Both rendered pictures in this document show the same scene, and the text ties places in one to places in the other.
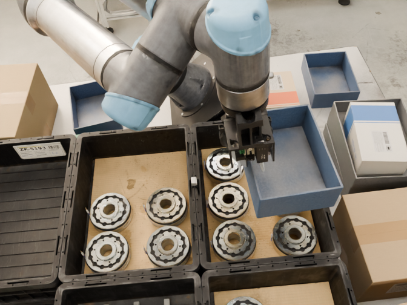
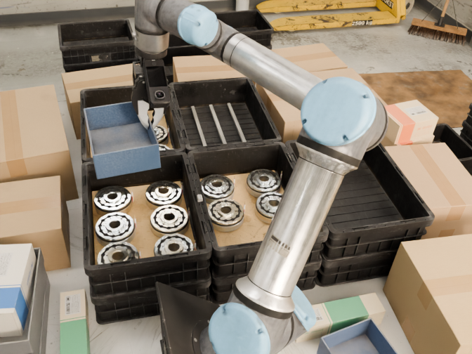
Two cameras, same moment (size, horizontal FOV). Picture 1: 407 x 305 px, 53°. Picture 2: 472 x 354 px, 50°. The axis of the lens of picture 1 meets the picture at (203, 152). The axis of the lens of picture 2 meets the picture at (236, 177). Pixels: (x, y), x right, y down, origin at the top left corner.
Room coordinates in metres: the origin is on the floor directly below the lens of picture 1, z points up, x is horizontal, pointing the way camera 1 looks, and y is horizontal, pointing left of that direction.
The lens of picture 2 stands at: (1.48, -0.15, 1.85)
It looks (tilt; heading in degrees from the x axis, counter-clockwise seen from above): 40 degrees down; 164
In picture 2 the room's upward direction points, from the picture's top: 4 degrees clockwise
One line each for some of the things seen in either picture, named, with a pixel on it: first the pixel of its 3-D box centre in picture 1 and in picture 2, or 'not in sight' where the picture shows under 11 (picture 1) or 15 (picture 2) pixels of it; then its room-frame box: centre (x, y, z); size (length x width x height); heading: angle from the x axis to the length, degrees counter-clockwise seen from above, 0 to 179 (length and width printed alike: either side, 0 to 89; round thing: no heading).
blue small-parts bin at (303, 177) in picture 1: (283, 158); (121, 137); (0.44, -0.15, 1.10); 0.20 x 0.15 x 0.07; 5
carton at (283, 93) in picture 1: (276, 96); not in sight; (0.94, -0.26, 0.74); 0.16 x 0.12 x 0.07; 0
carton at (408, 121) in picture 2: not in sight; (405, 121); (0.20, 0.81, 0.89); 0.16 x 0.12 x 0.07; 99
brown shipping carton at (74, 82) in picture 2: not in sight; (109, 99); (-0.26, -0.19, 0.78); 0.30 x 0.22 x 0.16; 99
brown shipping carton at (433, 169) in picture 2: not in sight; (427, 192); (0.45, 0.79, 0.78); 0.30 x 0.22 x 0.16; 176
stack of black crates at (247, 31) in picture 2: not in sight; (232, 56); (-1.33, 0.57, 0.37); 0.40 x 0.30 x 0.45; 94
